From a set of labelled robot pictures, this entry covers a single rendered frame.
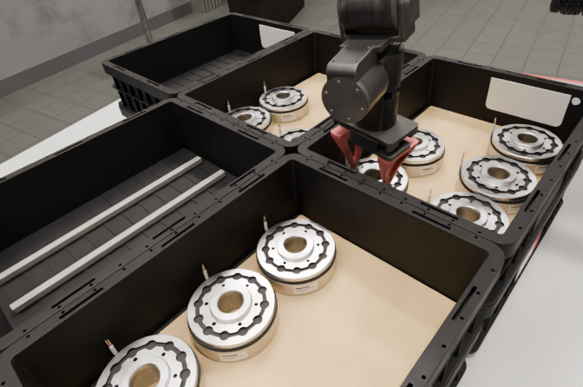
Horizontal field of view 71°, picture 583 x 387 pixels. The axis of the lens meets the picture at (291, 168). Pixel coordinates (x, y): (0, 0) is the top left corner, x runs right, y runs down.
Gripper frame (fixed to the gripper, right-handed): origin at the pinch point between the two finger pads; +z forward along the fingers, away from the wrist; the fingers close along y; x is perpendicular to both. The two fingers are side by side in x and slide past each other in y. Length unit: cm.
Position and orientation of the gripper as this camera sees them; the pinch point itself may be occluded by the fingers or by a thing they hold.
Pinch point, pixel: (370, 170)
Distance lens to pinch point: 63.2
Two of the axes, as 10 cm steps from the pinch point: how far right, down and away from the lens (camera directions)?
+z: 0.6, 7.7, 6.3
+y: 6.7, 4.4, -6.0
